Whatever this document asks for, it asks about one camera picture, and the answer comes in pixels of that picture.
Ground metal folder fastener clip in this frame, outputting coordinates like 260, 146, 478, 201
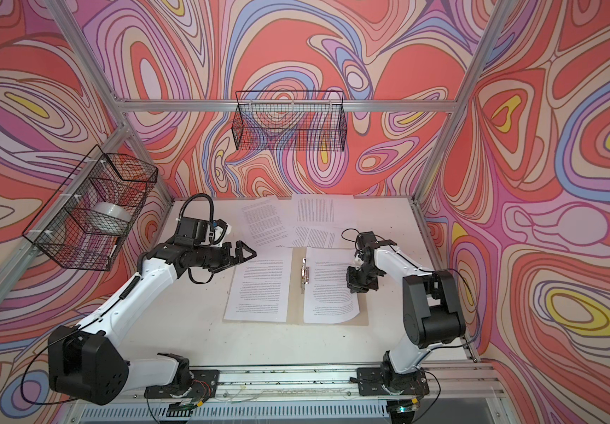
301, 257, 309, 294

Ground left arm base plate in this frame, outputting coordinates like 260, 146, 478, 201
144, 367, 220, 400

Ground black wire basket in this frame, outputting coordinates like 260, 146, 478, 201
232, 89, 348, 152
22, 146, 158, 271

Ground silver tape roll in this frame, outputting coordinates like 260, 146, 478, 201
87, 201, 132, 236

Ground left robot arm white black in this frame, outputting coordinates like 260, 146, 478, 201
48, 241, 257, 406

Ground black wire basket back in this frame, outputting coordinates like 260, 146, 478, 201
232, 89, 348, 152

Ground printed paper sheet back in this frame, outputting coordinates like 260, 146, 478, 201
286, 194, 357, 248

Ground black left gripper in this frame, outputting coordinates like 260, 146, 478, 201
192, 239, 256, 272

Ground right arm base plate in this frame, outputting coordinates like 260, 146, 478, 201
349, 363, 430, 399

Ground aluminium front rail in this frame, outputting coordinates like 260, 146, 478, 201
65, 362, 513, 424

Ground black wire basket left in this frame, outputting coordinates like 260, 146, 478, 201
22, 146, 158, 271

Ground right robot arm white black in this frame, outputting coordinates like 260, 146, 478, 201
347, 247, 466, 375

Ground printed paper sheet front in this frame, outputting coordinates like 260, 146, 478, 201
239, 197, 294, 252

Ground aluminium frame post right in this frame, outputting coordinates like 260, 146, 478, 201
412, 0, 517, 206

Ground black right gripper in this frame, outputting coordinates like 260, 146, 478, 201
347, 263, 383, 293

